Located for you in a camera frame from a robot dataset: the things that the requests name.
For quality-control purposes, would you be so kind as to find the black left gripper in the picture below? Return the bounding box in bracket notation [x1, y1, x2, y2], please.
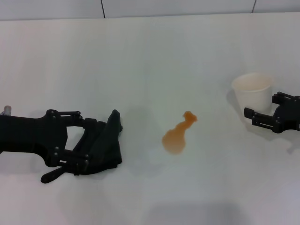
[0, 109, 109, 176]

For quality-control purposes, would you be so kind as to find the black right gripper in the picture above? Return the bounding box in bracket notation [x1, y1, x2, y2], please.
[243, 91, 300, 135]

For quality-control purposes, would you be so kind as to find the white paper cup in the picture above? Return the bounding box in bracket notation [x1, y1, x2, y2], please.
[231, 72, 275, 115]

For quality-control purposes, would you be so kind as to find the dark blue rag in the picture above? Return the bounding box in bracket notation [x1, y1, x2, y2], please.
[41, 109, 124, 184]

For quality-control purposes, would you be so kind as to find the orange liquid stain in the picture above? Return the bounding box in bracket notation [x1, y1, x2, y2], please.
[161, 111, 198, 155]

